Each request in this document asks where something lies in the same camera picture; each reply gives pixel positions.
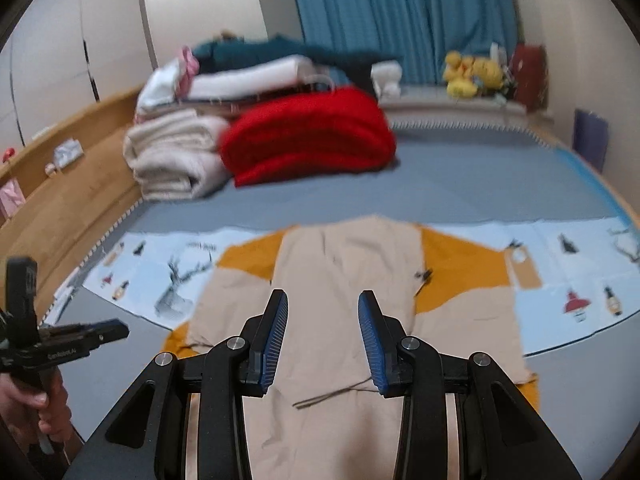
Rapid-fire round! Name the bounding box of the white cloth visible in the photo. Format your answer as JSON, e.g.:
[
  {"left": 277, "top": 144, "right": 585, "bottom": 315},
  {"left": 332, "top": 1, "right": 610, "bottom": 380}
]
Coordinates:
[{"left": 136, "top": 57, "right": 187, "bottom": 113}]

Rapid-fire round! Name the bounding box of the purple bag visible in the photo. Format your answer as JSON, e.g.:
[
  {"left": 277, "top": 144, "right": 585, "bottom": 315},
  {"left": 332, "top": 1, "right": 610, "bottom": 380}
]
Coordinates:
[{"left": 572, "top": 108, "right": 610, "bottom": 173}]

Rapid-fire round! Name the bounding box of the yellow plush toy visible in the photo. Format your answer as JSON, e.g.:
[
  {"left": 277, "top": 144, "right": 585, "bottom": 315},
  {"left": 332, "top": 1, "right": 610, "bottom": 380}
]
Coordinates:
[{"left": 470, "top": 57, "right": 505, "bottom": 92}]

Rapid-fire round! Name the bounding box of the person's left hand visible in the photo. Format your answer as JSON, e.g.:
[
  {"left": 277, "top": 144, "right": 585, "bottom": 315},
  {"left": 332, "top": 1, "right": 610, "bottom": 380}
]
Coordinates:
[{"left": 0, "top": 367, "right": 73, "bottom": 440}]

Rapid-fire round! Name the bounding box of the beige and yellow jacket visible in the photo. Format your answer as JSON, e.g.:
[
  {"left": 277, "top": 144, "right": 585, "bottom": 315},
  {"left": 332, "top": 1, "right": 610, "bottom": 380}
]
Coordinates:
[{"left": 162, "top": 215, "right": 543, "bottom": 480}]

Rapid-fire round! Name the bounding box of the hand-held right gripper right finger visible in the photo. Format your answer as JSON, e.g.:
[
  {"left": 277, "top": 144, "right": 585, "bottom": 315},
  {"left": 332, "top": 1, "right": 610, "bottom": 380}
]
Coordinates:
[{"left": 357, "top": 290, "right": 583, "bottom": 480}]

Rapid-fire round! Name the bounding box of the red folded blanket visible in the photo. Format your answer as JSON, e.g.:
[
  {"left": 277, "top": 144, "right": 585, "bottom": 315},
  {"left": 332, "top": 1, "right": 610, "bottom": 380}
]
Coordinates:
[{"left": 220, "top": 87, "right": 398, "bottom": 188}]

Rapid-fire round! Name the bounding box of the grey bed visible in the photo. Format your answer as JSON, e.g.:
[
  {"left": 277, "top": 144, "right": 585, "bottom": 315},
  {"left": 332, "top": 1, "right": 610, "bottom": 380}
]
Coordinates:
[{"left": 0, "top": 120, "right": 640, "bottom": 480}]

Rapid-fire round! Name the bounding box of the light blue printed cloth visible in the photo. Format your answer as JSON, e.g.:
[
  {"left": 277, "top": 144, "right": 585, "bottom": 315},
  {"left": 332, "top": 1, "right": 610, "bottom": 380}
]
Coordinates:
[{"left": 80, "top": 217, "right": 640, "bottom": 356}]

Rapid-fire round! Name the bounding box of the pink cloth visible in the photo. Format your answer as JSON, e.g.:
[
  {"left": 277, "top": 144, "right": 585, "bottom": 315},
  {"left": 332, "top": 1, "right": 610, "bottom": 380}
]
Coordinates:
[{"left": 176, "top": 46, "right": 200, "bottom": 93}]

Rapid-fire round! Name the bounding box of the blue shark plush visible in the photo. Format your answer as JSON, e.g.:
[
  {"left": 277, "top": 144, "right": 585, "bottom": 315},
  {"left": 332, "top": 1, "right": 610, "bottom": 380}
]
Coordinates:
[{"left": 192, "top": 34, "right": 403, "bottom": 98}]

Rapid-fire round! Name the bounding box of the tissue packet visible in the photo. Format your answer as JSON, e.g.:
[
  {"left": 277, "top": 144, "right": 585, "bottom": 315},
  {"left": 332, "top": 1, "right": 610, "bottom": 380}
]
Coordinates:
[{"left": 54, "top": 141, "right": 83, "bottom": 168}]

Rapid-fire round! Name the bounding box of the cream folded blanket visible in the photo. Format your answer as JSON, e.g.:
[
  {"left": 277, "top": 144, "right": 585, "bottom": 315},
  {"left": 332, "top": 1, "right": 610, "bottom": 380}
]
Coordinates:
[
  {"left": 132, "top": 152, "right": 235, "bottom": 202},
  {"left": 124, "top": 110, "right": 231, "bottom": 163}
]

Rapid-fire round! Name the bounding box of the dark red bag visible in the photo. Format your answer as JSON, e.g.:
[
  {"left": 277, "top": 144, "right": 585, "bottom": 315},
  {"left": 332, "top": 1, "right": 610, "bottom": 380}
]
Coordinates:
[{"left": 510, "top": 44, "right": 547, "bottom": 111}]

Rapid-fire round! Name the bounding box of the yellow plush duck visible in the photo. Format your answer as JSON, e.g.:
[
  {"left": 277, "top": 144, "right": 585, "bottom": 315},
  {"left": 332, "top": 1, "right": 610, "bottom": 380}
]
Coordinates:
[{"left": 444, "top": 51, "right": 477, "bottom": 98}]

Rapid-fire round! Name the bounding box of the white plush toy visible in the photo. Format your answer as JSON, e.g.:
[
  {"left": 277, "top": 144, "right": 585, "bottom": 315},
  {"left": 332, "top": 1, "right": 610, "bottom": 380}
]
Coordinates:
[{"left": 371, "top": 60, "right": 403, "bottom": 98}]

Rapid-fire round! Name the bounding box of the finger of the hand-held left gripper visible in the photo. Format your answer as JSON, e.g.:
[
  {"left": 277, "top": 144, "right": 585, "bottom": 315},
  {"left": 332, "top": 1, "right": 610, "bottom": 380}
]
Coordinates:
[{"left": 42, "top": 319, "right": 130, "bottom": 349}]

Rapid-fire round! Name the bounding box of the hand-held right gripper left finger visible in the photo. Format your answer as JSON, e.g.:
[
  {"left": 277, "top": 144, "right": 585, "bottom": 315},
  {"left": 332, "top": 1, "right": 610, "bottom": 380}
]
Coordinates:
[{"left": 65, "top": 288, "right": 290, "bottom": 480}]

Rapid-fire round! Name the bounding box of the blue curtain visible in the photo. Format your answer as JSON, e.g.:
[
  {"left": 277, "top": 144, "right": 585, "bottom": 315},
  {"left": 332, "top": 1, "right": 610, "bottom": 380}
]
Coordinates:
[{"left": 285, "top": 0, "right": 518, "bottom": 86}]

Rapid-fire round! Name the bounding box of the grey window seat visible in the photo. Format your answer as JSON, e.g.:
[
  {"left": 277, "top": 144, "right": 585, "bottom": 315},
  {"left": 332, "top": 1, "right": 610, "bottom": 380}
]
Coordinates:
[{"left": 380, "top": 85, "right": 556, "bottom": 126}]

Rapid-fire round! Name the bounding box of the pink bag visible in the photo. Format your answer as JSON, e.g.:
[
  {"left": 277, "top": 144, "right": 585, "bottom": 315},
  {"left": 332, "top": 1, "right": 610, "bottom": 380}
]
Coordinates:
[{"left": 0, "top": 180, "right": 26, "bottom": 218}]

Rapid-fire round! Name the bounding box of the white wardrobe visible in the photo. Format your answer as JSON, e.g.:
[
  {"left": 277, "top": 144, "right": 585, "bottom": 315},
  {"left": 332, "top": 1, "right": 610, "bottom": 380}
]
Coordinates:
[{"left": 0, "top": 0, "right": 266, "bottom": 151}]

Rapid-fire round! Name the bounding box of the wooden headboard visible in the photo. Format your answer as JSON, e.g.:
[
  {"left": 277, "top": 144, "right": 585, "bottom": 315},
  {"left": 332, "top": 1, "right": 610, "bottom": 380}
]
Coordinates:
[{"left": 0, "top": 85, "right": 151, "bottom": 306}]

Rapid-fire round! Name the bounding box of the white folded quilt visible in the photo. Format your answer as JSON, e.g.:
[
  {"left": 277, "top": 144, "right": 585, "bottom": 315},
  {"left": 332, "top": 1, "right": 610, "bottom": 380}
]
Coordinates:
[{"left": 190, "top": 56, "right": 316, "bottom": 101}]

